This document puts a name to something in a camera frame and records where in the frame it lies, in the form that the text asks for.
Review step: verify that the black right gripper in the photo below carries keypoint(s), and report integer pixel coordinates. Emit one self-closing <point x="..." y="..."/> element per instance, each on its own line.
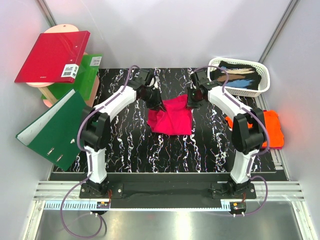
<point x="190" y="103"/>

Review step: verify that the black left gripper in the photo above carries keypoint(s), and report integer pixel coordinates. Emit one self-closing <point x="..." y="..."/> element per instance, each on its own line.
<point x="157" y="103"/>

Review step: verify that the magenta pink t shirt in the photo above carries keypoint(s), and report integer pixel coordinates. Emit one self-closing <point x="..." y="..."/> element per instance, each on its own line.
<point x="175" y="121"/>

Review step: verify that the white plastic basket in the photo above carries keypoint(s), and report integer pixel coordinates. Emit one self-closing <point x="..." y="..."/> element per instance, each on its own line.
<point x="216" y="74"/>

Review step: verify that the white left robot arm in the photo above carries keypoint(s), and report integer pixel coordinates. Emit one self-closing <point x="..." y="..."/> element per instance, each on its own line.
<point x="94" y="132"/>

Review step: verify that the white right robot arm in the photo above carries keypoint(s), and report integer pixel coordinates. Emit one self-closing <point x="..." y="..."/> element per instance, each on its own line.
<point x="240" y="176"/>

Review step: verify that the black printed t shirt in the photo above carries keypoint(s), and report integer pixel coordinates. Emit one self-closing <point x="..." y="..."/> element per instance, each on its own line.
<point x="242" y="76"/>

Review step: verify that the light green folder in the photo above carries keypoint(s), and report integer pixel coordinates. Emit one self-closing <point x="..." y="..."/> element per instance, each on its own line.
<point x="84" y="81"/>

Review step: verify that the orange folded t shirt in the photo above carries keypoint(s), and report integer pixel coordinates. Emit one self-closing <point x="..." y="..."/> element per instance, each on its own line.
<point x="272" y="130"/>

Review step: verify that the pink wooden stool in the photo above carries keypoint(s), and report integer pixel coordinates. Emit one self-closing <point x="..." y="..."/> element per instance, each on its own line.
<point x="47" y="97"/>

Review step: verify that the red ring binder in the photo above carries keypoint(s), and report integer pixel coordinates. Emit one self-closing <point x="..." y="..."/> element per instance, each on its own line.
<point x="54" y="58"/>

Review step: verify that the dark green ring binder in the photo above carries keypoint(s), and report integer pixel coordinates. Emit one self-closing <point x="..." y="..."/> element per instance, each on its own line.
<point x="53" y="135"/>

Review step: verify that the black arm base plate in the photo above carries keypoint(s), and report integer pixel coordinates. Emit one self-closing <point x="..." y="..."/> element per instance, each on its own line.
<point x="121" y="190"/>

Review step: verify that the aluminium frame rail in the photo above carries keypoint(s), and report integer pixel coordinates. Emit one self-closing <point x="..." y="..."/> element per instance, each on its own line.
<point x="59" y="195"/>

